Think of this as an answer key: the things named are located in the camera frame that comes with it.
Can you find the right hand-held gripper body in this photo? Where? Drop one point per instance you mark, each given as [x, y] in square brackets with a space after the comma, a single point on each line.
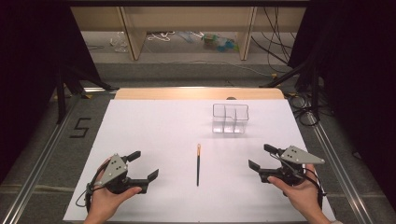
[295, 155]

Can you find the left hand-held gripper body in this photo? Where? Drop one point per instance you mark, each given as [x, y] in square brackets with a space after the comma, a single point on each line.
[113, 169]

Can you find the black pen with orange end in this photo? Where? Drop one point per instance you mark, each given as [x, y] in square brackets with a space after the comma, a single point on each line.
[198, 168]

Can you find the clear plastic divided organizer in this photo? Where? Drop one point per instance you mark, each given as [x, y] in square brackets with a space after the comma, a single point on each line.
[230, 119]

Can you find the person's left hand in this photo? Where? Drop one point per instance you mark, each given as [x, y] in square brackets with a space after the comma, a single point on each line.
[104, 203]

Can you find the person's right hand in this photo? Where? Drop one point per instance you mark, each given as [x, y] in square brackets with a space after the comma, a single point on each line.
[302, 199]

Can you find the white table sheet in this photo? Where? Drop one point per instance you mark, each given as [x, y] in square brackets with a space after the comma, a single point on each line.
[174, 140]

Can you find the black metal stand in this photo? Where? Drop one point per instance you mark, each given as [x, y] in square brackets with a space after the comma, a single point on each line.
[299, 74]
[70, 84]

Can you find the black curtain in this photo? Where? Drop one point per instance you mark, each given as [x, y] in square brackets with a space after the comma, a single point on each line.
[34, 77]
[355, 77]

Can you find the clear plastic bag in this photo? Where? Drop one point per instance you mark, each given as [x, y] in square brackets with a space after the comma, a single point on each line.
[119, 42]

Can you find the colourful plastic packaging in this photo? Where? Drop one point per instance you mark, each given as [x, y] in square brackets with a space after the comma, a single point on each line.
[219, 43]

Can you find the light wooden shelf unit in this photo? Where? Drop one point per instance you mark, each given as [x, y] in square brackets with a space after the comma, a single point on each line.
[186, 21]

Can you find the aluminium floor rail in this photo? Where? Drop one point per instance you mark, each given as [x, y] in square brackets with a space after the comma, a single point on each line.
[339, 168]
[34, 177]

